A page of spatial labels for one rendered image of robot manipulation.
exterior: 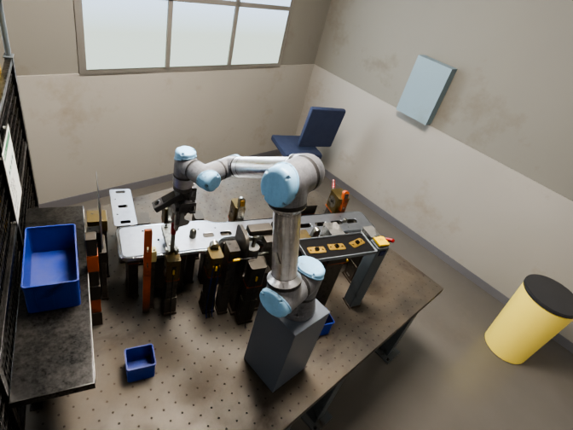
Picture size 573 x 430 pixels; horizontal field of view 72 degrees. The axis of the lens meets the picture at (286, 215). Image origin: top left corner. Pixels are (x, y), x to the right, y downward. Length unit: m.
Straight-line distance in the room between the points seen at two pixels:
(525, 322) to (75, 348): 2.86
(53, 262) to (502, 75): 3.30
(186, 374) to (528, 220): 2.96
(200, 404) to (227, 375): 0.16
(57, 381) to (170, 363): 0.53
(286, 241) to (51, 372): 0.82
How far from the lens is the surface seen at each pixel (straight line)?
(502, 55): 3.70
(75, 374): 1.46
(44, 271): 1.74
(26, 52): 3.15
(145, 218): 2.03
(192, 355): 1.86
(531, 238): 3.85
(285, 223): 1.16
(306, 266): 1.40
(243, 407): 1.77
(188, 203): 1.56
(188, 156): 1.44
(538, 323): 3.35
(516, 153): 3.72
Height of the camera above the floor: 2.26
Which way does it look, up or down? 36 degrees down
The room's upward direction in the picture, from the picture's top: 16 degrees clockwise
